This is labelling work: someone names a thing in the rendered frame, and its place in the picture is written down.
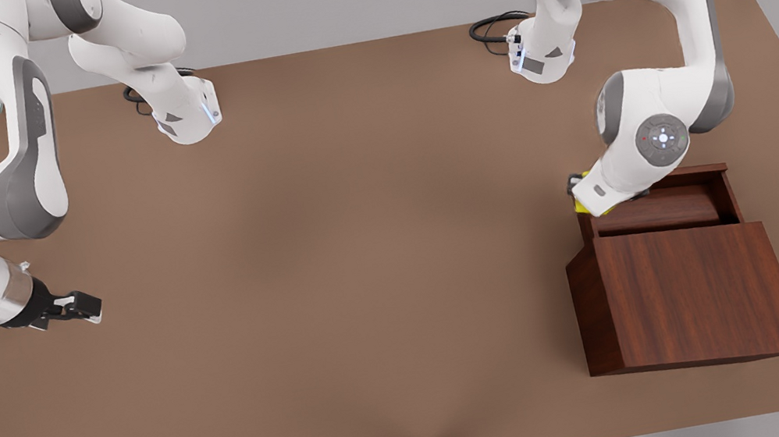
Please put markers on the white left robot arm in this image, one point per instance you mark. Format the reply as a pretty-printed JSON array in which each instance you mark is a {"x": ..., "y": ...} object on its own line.
[{"x": 670, "y": 5}]

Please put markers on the yellow square block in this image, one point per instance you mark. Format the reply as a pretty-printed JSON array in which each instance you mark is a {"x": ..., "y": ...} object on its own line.
[{"x": 582, "y": 204}]

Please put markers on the dark wooden cabinet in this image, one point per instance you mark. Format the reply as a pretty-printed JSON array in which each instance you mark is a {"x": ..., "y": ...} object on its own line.
[{"x": 687, "y": 295}]

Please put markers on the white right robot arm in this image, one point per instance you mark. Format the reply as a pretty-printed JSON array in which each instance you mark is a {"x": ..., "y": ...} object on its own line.
[{"x": 26, "y": 176}]

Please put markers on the dark wooden drawer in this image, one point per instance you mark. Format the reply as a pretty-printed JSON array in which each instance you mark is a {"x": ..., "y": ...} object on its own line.
[{"x": 672, "y": 207}]

